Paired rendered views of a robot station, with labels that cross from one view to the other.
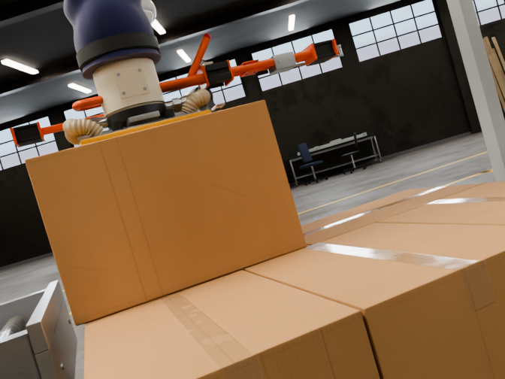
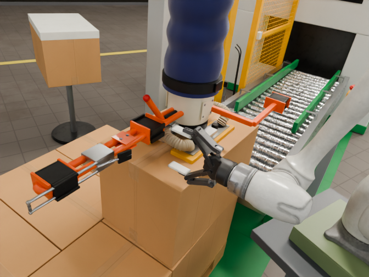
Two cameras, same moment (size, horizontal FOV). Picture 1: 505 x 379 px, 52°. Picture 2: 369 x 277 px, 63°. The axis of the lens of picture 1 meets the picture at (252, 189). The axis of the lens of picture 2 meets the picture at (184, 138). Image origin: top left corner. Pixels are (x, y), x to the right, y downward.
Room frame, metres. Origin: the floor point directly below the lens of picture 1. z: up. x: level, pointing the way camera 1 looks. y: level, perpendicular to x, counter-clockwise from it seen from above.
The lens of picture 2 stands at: (2.27, -0.46, 1.60)
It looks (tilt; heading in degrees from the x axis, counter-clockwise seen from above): 32 degrees down; 139
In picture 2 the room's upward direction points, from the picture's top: 7 degrees clockwise
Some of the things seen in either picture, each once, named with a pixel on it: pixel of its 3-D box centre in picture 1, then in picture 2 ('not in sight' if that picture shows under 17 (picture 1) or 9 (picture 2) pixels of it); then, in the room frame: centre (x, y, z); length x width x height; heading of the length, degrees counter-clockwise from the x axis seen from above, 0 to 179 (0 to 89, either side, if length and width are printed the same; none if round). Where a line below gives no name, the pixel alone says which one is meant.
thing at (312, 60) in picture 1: (320, 52); (55, 178); (1.63, -0.32, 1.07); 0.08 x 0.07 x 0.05; 108
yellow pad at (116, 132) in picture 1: (145, 125); not in sight; (1.36, 0.22, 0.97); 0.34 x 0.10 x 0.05; 108
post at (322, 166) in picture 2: not in sight; (323, 164); (1.64, 1.30, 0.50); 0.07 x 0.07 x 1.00; 18
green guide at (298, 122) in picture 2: not in sight; (325, 96); (1.13, 2.13, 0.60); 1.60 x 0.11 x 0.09; 108
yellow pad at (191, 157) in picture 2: not in sight; (205, 136); (1.54, 0.28, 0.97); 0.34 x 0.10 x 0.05; 108
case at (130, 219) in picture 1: (166, 207); (181, 170); (1.46, 0.25, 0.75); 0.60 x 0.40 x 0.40; 106
